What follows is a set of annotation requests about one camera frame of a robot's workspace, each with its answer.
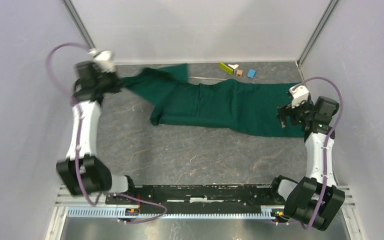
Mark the purple cable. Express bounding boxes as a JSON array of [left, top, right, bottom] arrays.
[[274, 76, 344, 231], [44, 42, 168, 225]]

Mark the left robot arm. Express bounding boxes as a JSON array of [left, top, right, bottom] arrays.
[[56, 61, 137, 204]]

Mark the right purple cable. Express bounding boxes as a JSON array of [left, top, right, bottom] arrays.
[[274, 76, 344, 231]]

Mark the yellow-green lego brick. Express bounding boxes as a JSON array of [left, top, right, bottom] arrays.
[[218, 62, 232, 75]]

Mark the metal mesh instrument tray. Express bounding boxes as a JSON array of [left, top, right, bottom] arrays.
[[188, 76, 226, 81]]

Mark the blue small block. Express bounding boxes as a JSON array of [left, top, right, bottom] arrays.
[[247, 69, 256, 79]]

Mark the green surgical cloth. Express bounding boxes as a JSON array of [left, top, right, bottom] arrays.
[[122, 64, 304, 138]]

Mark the brown wooden cube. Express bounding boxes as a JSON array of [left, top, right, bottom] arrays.
[[236, 69, 243, 78]]

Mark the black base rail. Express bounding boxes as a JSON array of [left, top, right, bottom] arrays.
[[105, 184, 285, 220]]

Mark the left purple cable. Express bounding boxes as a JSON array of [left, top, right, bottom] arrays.
[[44, 42, 168, 225]]

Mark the white small block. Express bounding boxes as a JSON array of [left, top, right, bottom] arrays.
[[227, 64, 239, 75]]

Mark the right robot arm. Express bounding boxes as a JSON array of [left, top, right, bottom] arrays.
[[268, 96, 345, 231]]

